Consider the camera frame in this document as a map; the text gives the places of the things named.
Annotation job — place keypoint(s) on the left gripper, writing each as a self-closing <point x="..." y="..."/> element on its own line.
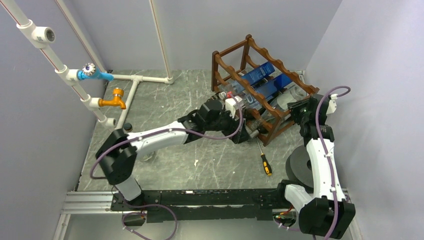
<point x="242" y="135"/>

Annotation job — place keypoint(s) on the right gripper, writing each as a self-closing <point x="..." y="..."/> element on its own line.
<point x="294" y="107"/>

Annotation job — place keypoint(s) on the clear tall bottle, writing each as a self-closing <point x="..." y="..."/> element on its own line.
<point x="285" y="102"/>

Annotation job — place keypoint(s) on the dark green wine bottle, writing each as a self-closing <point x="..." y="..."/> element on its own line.
<point x="266" y="123"/>

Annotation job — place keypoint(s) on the blue square bottle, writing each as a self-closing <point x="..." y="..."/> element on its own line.
<point x="252" y="77"/>

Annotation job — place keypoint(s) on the clear stoppered glass bottle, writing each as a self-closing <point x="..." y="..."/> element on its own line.
<point x="267" y="90"/>

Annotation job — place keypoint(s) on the wooden wine rack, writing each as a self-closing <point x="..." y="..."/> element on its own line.
<point x="243" y="57"/>

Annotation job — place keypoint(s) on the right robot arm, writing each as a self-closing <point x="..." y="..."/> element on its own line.
<point x="326" y="211"/>

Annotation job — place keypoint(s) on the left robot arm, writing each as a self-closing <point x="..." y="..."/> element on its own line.
<point x="215" y="119"/>

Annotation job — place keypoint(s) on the yellow black screwdriver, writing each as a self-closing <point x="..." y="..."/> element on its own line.
<point x="265" y="164"/>

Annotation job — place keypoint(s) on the orange brass tap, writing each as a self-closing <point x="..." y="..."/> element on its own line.
<point x="116" y="101"/>

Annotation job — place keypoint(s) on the blue tap valve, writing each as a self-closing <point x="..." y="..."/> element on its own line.
<point x="91" y="72"/>

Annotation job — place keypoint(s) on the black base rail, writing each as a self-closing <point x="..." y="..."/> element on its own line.
<point x="210" y="204"/>

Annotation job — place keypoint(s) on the white pvc pipe frame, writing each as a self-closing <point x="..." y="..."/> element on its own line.
<point x="41" y="37"/>

